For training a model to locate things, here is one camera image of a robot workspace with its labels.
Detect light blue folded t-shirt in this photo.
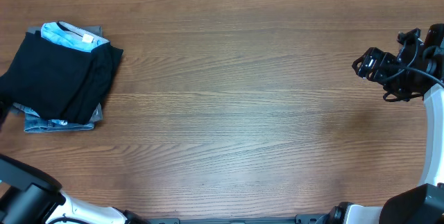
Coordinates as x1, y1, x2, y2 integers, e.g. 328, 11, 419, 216
40, 21, 110, 53

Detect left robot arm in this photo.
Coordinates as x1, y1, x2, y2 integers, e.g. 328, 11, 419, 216
1, 155, 148, 224

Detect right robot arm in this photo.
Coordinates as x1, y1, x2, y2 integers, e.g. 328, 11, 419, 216
317, 24, 443, 224

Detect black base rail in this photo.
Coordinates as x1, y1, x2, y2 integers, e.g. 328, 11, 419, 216
146, 214, 329, 224

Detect black t-shirt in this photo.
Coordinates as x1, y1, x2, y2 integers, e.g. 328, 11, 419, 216
0, 31, 115, 126

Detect folded blue jeans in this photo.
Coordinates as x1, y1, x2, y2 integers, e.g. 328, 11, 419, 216
24, 114, 95, 133

